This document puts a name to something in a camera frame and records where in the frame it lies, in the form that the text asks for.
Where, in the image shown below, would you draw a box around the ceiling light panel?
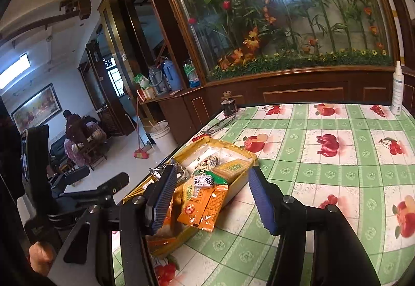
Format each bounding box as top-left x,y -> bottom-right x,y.
0,53 -> 30,90

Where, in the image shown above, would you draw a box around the white plastic bucket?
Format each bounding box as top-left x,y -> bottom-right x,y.
149,120 -> 178,155

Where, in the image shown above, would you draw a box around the green-labelled cracker packet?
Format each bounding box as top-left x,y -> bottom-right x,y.
195,158 -> 253,186

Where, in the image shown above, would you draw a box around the yellow biscuit packet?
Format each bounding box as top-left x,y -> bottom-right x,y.
162,184 -> 187,238

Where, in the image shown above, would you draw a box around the black and white patterned packet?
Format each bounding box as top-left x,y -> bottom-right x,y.
193,175 -> 215,188

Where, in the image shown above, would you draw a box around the artificial flower display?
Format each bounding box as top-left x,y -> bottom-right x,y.
159,0 -> 394,80

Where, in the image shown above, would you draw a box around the green and white packet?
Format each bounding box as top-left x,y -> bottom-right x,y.
134,73 -> 150,89

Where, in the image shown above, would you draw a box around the grey thermos flask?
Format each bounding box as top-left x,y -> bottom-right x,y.
148,65 -> 166,95

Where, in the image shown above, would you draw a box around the green fruit-print tablecloth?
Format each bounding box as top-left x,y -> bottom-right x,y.
112,103 -> 415,286

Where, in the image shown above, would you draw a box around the wooden display cabinet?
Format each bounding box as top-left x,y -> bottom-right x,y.
133,0 -> 415,147

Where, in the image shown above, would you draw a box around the metal tongs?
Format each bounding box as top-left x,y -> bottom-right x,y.
194,115 -> 239,140

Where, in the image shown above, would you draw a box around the dark sofa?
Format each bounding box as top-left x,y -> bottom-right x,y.
49,135 -> 73,173

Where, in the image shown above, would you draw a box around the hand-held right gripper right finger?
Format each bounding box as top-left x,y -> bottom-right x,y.
248,165 -> 381,286

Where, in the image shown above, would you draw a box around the orange-rimmed cracker packet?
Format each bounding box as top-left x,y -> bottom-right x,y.
147,231 -> 182,252

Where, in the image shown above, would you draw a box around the yellow cardboard box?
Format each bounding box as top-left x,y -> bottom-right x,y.
123,138 -> 260,257

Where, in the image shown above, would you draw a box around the dark glass jar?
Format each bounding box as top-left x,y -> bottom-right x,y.
220,91 -> 239,114

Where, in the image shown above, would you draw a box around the wooden chair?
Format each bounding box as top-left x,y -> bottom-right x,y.
70,120 -> 107,171

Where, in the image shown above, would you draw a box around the orange packet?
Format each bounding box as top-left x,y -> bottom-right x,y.
198,184 -> 229,233
177,182 -> 216,226

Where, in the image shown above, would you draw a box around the person's left hand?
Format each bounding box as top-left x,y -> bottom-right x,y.
29,241 -> 56,275

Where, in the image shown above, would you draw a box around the clear foil packet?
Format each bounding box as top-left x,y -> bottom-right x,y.
149,159 -> 192,184

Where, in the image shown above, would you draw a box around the blue thermos flask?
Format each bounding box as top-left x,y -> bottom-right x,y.
162,59 -> 182,92

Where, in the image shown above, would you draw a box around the white spray bottle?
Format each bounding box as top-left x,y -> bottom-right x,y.
391,60 -> 405,116

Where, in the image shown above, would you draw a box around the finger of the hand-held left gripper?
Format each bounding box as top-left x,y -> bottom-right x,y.
57,172 -> 130,209
49,165 -> 91,191

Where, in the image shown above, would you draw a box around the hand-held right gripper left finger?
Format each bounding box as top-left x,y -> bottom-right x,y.
62,164 -> 178,286

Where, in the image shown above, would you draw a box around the framed wall painting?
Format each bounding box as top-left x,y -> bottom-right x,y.
11,83 -> 63,134

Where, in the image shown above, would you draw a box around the red broom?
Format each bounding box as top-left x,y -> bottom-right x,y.
134,99 -> 150,160

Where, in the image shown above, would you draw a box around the lattice window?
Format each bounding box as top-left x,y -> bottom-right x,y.
105,59 -> 125,97

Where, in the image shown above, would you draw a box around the red and white carton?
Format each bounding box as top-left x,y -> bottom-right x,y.
137,86 -> 158,101

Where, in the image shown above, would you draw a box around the gold-framed wooden doorway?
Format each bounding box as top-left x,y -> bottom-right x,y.
97,0 -> 156,137

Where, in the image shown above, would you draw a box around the pale printed packet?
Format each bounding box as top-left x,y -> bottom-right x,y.
195,156 -> 221,173

